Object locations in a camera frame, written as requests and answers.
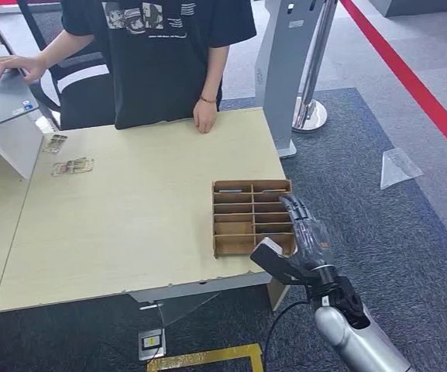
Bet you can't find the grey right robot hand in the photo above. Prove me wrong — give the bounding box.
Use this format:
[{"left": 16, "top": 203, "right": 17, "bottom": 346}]
[{"left": 249, "top": 194, "right": 335, "bottom": 287}]

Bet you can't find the wooden card organizer box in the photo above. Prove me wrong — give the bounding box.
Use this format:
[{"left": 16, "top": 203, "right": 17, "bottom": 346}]
[{"left": 212, "top": 179, "right": 297, "bottom": 259}]

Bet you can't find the person's left hand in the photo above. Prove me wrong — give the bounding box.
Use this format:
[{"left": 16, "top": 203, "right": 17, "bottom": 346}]
[{"left": 193, "top": 99, "right": 219, "bottom": 135}]

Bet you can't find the person's hand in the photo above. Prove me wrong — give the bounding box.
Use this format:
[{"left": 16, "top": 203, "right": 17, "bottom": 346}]
[
  {"left": 193, "top": 99, "right": 219, "bottom": 135},
  {"left": 0, "top": 54, "right": 47, "bottom": 84}
]

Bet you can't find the person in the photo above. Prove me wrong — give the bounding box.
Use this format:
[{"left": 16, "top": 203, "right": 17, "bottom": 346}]
[{"left": 0, "top": 0, "right": 258, "bottom": 135}]

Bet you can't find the long clear card sleeve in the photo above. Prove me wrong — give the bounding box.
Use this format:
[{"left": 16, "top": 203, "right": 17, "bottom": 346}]
[{"left": 50, "top": 157, "right": 95, "bottom": 177}]

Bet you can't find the small clear card sleeve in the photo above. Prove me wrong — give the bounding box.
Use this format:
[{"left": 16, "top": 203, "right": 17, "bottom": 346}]
[{"left": 43, "top": 133, "right": 68, "bottom": 156}]

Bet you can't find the person's right hand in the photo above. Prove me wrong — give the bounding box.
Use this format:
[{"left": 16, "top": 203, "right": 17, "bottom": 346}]
[{"left": 0, "top": 54, "right": 47, "bottom": 84}]

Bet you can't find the clear plastic sheet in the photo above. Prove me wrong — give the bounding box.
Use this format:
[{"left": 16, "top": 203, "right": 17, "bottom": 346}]
[{"left": 380, "top": 147, "right": 424, "bottom": 191}]

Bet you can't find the grey kiosk stand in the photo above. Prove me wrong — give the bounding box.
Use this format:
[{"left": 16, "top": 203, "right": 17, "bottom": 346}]
[{"left": 253, "top": 0, "right": 329, "bottom": 159}]

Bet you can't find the yellow floor tape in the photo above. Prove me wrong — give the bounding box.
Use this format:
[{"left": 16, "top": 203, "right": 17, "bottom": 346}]
[{"left": 147, "top": 343, "right": 265, "bottom": 372}]

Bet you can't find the red barrier belt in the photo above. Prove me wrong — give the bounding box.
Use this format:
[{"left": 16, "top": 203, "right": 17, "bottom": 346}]
[{"left": 339, "top": 0, "right": 447, "bottom": 167}]

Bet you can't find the floor power socket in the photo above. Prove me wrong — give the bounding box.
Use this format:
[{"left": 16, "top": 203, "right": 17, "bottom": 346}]
[{"left": 138, "top": 328, "right": 167, "bottom": 362}]

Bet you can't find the black office chair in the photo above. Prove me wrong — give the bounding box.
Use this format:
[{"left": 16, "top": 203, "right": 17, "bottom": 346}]
[{"left": 16, "top": 0, "right": 116, "bottom": 132}]

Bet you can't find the white laptop riser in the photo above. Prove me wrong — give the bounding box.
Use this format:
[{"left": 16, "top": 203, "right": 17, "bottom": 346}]
[{"left": 0, "top": 116, "right": 45, "bottom": 194}]

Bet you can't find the black cable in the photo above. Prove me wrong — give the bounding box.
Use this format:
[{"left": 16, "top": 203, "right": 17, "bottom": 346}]
[{"left": 263, "top": 300, "right": 311, "bottom": 372}]

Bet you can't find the chrome stanchion post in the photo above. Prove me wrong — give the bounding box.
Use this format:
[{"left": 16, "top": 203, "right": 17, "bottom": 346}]
[{"left": 292, "top": 0, "right": 339, "bottom": 133}]

